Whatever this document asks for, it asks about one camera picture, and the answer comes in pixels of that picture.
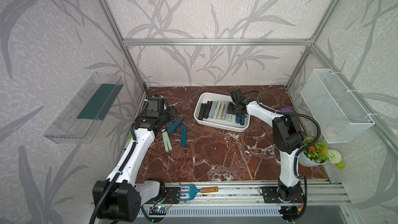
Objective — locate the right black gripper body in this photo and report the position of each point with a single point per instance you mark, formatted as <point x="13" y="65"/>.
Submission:
<point x="232" y="109"/>

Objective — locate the white rectangular storage box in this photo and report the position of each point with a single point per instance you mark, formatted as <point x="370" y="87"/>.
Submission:
<point x="216" y="123"/>

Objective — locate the purple pink silicone spatula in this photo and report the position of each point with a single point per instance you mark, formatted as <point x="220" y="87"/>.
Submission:
<point x="287" y="110"/>

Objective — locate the mint pruning pliers diagonal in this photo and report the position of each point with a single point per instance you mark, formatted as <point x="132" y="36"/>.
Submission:
<point x="217" y="109"/>

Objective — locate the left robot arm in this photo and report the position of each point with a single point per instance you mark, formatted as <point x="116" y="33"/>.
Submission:
<point x="118" y="198"/>

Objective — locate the grey-blue pruning pliers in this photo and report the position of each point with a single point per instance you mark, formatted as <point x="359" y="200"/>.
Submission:
<point x="212" y="109"/>

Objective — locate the blue garden hand fork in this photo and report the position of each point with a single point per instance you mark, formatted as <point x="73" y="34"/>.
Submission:
<point x="188" y="192"/>

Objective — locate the white wire mesh basket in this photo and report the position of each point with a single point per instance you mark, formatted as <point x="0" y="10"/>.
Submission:
<point x="340" y="115"/>

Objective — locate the grey pruning pliers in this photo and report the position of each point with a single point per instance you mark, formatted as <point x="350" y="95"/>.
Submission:
<point x="225" y="111"/>

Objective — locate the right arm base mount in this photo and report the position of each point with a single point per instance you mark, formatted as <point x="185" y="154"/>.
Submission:
<point x="276" y="194"/>

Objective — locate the mint pruning pliers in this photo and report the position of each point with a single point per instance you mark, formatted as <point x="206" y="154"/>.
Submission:
<point x="166" y="140"/>
<point x="229" y="117"/>

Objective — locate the clear plastic wall shelf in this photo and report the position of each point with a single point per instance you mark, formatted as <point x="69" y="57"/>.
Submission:
<point x="81" y="119"/>

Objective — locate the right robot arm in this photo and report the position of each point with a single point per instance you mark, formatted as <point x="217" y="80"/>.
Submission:
<point x="288" y="138"/>

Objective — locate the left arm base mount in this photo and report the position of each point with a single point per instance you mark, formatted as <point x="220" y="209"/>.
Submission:
<point x="169" y="197"/>

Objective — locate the potted artificial flower plant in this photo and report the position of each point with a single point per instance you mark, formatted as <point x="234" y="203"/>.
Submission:
<point x="320" y="154"/>

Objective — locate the open teal pruning pliers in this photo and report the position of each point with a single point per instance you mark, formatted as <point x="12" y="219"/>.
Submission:
<point x="173" y="126"/>

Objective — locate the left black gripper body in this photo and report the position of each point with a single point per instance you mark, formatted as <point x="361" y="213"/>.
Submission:
<point x="169" y="114"/>

